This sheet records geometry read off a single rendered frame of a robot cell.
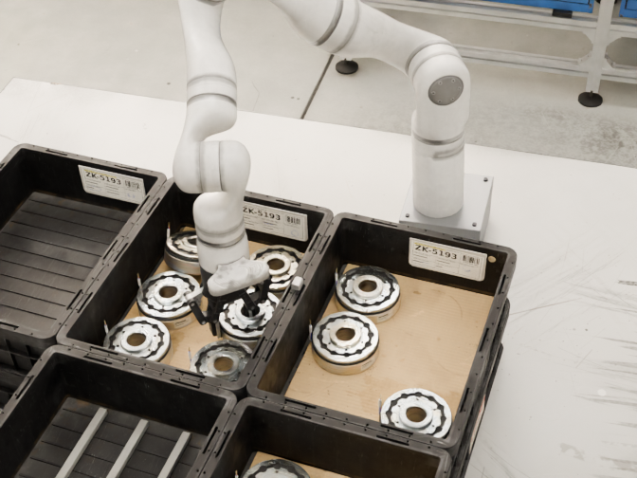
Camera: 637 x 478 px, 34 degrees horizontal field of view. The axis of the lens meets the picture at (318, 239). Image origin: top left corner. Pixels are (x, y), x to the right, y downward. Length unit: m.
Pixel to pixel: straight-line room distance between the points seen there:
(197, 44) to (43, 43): 2.54
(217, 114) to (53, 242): 0.54
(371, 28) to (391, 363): 0.51
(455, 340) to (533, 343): 0.22
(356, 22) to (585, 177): 0.72
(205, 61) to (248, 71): 2.24
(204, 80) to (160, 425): 0.50
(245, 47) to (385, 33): 2.18
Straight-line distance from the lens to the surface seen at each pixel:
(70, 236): 1.89
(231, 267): 1.51
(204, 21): 1.56
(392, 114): 3.49
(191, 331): 1.68
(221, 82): 1.46
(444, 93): 1.73
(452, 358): 1.63
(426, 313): 1.69
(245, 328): 1.63
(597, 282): 1.96
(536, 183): 2.15
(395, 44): 1.73
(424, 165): 1.84
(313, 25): 1.61
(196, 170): 1.41
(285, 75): 3.69
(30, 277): 1.83
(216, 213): 1.46
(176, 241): 1.76
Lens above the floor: 2.06
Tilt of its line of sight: 43 degrees down
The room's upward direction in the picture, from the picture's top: 2 degrees counter-clockwise
